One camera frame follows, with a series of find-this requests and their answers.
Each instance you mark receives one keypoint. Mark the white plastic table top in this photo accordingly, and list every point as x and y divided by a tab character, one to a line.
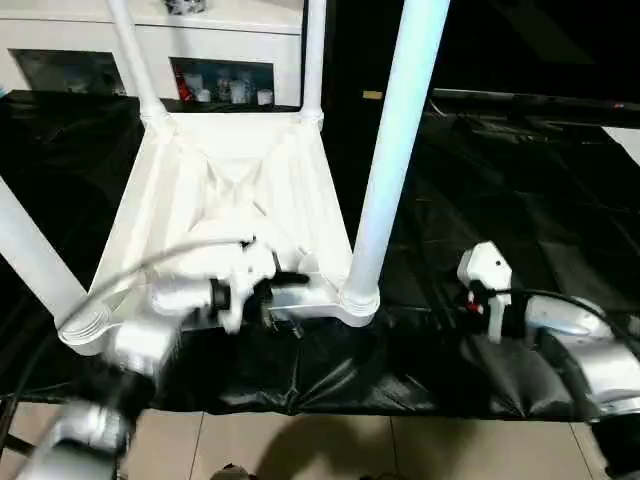
165	210

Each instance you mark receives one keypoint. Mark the white plastic table leg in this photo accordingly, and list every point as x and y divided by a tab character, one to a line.
315	50
395	125
135	55
35	240

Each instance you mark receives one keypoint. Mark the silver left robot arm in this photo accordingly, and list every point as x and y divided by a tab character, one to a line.
175	300

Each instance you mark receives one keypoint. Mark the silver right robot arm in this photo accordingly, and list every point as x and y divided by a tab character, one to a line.
600	360

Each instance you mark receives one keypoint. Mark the grey robot left foot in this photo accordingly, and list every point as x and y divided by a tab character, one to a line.
234	472

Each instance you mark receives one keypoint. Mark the small tan label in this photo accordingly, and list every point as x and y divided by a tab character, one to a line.
370	94

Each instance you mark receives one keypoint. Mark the long black bar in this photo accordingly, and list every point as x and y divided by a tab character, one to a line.
525	97

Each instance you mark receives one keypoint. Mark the white flat sheet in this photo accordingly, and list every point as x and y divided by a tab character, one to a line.
627	142

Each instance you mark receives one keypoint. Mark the red bottle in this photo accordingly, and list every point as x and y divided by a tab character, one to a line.
184	87

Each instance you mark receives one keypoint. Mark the dark objects on cabinet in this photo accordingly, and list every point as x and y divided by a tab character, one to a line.
182	6

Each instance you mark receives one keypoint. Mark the white glass-door cabinet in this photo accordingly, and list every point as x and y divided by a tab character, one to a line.
75	35

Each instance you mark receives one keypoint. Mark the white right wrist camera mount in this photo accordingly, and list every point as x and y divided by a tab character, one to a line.
485	265

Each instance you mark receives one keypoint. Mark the dark folding stand frame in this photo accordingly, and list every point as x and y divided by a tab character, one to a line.
15	425

